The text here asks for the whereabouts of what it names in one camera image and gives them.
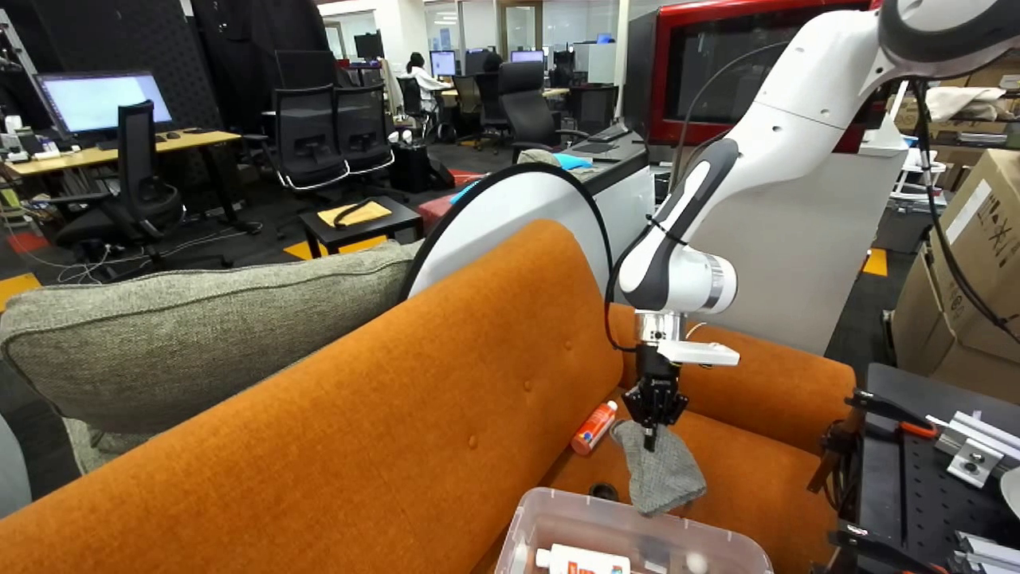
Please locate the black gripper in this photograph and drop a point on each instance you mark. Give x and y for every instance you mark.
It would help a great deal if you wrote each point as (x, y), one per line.
(656, 384)

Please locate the orange fabric sofa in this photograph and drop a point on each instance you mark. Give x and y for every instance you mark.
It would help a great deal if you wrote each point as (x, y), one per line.
(371, 427)

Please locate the clear plastic container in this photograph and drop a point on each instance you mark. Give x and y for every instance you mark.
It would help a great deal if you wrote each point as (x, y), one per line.
(553, 516)

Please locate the small black low table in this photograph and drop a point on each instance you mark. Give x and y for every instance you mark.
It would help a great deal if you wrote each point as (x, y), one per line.
(361, 226)

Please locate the computer monitor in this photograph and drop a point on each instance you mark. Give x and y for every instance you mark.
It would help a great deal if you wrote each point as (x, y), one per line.
(105, 99)

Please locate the red cabinet with window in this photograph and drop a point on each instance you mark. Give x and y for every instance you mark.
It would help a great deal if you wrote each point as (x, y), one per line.
(691, 74)

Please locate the seated person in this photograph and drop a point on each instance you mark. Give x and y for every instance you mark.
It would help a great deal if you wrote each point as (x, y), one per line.
(422, 81)

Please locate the black perforated table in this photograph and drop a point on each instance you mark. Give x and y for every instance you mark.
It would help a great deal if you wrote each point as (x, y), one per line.
(905, 499)

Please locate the black office chair with headrest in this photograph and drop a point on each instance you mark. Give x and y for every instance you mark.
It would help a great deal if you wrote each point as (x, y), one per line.
(135, 180)

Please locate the metal bracket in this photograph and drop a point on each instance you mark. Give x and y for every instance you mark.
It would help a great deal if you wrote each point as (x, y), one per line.
(974, 452)

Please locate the cardboard box with white label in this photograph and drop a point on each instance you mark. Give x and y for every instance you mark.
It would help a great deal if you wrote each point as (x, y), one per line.
(989, 277)

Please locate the white tube with red print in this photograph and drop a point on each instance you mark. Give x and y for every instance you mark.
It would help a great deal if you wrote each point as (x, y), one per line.
(577, 560)

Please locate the black mesh chair chrome frame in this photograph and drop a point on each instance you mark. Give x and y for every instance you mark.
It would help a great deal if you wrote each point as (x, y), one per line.
(306, 131)
(364, 126)

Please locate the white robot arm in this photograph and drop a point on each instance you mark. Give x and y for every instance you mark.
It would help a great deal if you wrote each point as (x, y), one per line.
(799, 116)

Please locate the orange glue tube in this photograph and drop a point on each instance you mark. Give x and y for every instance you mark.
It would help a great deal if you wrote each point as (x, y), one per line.
(593, 429)

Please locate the white round panel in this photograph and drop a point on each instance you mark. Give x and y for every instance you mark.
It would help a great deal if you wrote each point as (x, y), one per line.
(522, 219)

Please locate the white pedestal box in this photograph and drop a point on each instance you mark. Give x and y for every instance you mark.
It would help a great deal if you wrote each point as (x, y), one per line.
(809, 277)

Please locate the plain cardboard box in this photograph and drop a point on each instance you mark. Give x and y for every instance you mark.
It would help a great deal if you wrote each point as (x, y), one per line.
(912, 320)

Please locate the grey cloth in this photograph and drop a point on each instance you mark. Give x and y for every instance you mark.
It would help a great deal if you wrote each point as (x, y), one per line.
(662, 472)

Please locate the wooden desk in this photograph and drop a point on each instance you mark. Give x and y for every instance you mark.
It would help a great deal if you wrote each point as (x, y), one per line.
(115, 151)

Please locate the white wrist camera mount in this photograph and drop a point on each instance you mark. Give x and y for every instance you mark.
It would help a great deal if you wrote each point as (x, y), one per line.
(703, 352)

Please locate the grey fabric cushion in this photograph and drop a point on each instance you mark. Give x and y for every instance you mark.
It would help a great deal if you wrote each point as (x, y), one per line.
(194, 338)

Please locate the yellow pad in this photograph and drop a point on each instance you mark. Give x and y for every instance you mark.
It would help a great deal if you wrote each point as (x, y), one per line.
(354, 216)

